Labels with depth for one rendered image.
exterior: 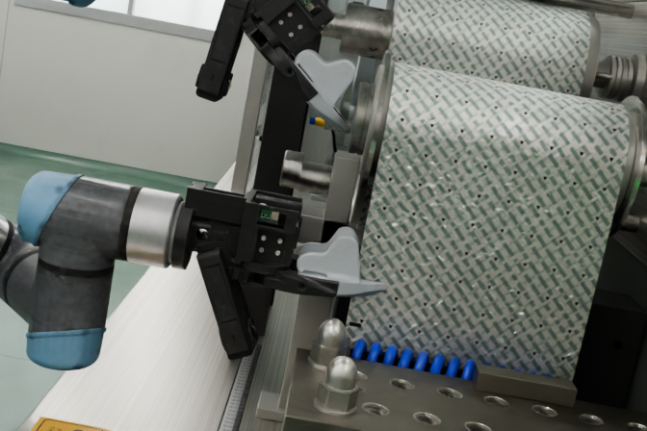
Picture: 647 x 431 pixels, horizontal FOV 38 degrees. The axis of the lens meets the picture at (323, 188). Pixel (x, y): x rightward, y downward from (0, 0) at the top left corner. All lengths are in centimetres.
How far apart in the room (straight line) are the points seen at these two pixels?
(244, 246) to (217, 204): 5
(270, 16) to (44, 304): 36
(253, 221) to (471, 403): 26
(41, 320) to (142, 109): 572
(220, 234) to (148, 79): 572
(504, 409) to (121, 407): 41
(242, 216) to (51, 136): 595
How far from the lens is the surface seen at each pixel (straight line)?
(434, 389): 90
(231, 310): 93
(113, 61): 668
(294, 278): 90
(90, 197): 93
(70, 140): 681
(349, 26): 119
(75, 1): 103
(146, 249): 92
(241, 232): 90
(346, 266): 92
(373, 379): 89
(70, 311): 96
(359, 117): 94
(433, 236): 93
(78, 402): 106
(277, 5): 95
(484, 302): 96
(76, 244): 94
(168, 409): 107
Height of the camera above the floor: 135
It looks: 10 degrees down
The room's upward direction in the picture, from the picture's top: 11 degrees clockwise
